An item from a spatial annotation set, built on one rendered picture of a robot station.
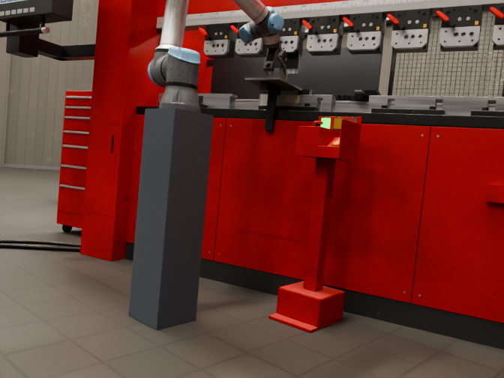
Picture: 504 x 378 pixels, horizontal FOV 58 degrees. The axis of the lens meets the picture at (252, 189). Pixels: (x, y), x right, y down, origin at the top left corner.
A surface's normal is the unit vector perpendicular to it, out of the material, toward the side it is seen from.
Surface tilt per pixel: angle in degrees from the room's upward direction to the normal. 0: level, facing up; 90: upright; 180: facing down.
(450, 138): 90
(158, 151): 90
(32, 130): 90
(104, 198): 90
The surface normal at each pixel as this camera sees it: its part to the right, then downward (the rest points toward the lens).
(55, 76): 0.73, 0.11
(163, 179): -0.67, -0.03
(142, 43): 0.88, 0.11
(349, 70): -0.47, 0.00
